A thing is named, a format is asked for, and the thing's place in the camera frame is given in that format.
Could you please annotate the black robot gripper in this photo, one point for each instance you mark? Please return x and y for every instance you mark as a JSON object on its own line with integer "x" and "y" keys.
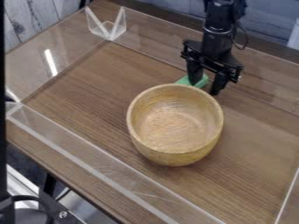
{"x": 211, "y": 55}

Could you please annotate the light wooden bowl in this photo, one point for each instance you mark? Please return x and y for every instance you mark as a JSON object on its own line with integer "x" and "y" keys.
{"x": 175, "y": 122}

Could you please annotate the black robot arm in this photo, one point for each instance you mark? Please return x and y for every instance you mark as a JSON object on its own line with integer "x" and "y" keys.
{"x": 223, "y": 14}

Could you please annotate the black table leg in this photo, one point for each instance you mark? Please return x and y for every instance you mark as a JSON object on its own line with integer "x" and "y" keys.
{"x": 49, "y": 185}

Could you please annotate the clear acrylic tray enclosure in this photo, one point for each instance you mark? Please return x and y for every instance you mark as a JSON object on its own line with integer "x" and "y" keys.
{"x": 73, "y": 78}

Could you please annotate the black metal bracket with screw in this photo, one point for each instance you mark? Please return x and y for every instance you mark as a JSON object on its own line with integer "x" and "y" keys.
{"x": 57, "y": 214}

